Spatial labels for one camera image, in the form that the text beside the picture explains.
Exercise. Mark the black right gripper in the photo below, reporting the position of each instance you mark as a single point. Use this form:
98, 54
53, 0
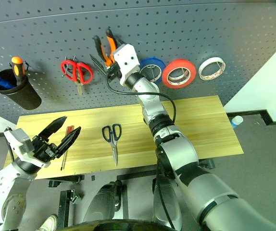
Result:
114, 71

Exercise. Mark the black cup holder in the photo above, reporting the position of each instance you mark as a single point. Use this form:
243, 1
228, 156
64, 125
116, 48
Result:
23, 95

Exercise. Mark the grey perforated pegboard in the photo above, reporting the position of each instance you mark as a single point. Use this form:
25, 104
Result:
200, 29

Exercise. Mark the white bottle blue cap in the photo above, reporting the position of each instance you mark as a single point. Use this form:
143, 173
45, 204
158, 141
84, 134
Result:
236, 121

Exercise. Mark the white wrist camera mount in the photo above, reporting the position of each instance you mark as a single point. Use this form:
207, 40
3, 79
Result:
17, 142
127, 60

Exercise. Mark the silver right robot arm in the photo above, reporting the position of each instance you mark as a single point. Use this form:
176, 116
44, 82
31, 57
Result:
183, 154

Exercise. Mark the dark rounded grey shape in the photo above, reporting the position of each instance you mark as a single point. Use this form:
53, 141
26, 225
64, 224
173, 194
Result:
103, 202
166, 204

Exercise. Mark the black curved rim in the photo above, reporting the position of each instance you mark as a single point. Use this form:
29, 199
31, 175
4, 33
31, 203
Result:
118, 226

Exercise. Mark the blue black scissors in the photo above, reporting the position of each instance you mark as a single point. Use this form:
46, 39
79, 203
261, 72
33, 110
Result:
112, 142

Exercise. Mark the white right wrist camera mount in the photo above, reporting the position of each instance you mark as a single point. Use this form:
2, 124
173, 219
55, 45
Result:
127, 60

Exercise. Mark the white shoe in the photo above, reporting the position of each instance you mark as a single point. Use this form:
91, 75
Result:
49, 222

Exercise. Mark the orange black pliers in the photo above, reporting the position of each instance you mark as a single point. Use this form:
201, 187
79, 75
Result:
111, 44

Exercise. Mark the blue tape roll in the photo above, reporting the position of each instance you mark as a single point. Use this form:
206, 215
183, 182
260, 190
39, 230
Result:
152, 63

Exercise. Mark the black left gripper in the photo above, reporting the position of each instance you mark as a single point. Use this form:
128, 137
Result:
44, 149

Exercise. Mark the black metal table frame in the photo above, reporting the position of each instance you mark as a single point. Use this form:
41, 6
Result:
64, 207

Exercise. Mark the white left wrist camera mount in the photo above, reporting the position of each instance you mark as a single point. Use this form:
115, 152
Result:
17, 142

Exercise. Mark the white tape roll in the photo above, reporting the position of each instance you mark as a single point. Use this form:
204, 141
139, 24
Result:
209, 63

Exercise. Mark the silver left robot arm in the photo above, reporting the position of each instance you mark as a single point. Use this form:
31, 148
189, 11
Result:
8, 192

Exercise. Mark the red tape roll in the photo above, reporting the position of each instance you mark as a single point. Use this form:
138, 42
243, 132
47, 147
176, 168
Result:
176, 66

